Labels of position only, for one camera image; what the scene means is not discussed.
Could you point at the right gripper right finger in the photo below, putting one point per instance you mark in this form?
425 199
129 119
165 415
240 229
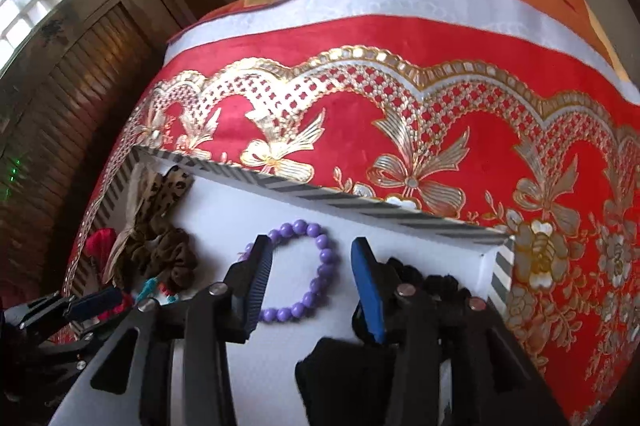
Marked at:
454 357

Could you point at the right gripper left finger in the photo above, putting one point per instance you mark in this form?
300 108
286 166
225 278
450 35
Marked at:
172 359

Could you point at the red satin hair bow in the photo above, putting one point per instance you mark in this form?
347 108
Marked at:
98 248

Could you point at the brown scrunchie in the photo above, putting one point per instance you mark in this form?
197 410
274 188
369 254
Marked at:
159 251

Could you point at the leopard print hair bow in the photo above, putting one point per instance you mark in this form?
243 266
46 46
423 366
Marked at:
149 194

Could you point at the wooden slatted door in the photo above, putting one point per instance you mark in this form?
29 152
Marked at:
64 99

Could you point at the red gold embroidered bedspread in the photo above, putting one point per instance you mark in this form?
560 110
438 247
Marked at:
486 111

